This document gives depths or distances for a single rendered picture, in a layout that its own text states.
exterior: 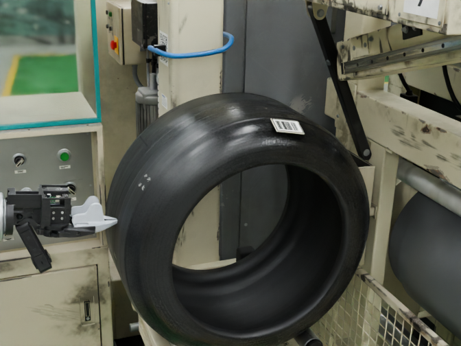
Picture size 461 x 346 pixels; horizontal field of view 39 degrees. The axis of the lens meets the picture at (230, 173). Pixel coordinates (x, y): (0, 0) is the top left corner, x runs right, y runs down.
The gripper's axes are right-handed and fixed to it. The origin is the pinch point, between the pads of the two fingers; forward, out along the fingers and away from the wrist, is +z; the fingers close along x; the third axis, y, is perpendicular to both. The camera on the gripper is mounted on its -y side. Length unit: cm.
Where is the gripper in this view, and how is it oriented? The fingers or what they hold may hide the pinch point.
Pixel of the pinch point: (110, 224)
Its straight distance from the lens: 132.4
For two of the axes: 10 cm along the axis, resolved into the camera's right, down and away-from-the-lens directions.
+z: 9.3, 0.1, 3.8
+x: -3.5, -3.4, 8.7
